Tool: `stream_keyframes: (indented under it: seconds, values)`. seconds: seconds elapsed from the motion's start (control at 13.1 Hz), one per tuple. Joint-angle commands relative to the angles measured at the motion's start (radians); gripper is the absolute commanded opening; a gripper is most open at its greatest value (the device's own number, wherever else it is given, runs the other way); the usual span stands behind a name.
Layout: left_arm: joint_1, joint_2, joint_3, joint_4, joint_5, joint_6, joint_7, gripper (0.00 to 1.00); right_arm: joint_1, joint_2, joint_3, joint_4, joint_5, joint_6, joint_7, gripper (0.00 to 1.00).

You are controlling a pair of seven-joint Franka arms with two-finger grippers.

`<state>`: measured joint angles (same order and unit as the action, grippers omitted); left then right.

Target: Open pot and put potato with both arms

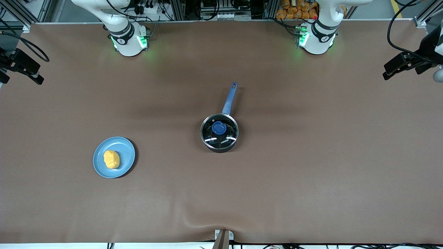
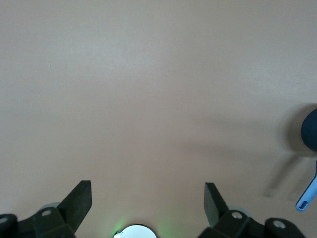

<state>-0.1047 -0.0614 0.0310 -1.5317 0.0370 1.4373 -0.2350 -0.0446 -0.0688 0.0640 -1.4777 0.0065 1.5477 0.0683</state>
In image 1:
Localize yellow potato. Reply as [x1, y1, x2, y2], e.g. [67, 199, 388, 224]
[103, 150, 120, 169]

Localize glass lid with blue knob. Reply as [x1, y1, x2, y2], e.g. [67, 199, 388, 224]
[201, 114, 238, 146]

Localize pile of orange bags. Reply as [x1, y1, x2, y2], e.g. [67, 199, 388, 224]
[276, 0, 319, 20]

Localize blue plate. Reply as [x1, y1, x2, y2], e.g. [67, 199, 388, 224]
[92, 136, 136, 179]

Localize white socket strip black plugs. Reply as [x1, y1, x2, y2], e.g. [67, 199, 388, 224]
[133, 0, 164, 15]

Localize brown table mat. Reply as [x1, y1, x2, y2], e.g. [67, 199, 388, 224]
[0, 19, 443, 245]

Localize aluminium frame profile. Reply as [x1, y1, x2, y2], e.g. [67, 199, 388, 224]
[414, 0, 443, 29]
[0, 0, 52, 33]

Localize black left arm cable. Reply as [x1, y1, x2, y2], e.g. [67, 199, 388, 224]
[387, 0, 443, 65]

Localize black pot with blue handle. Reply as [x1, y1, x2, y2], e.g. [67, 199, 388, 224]
[200, 82, 239, 153]

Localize metal table clamp bracket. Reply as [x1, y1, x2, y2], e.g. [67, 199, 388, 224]
[214, 229, 234, 249]

